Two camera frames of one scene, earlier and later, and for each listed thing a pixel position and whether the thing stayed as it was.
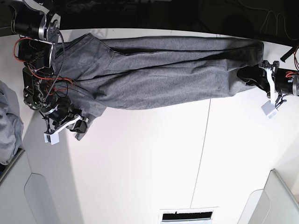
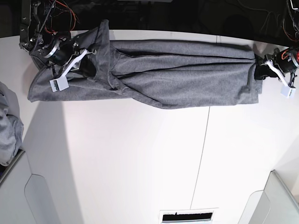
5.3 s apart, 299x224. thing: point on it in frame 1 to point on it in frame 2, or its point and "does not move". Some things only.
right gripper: [257, 74] to [284, 63]
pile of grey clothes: [11, 129] does not move
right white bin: [274, 204] does not move
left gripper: [73, 119] to [70, 54]
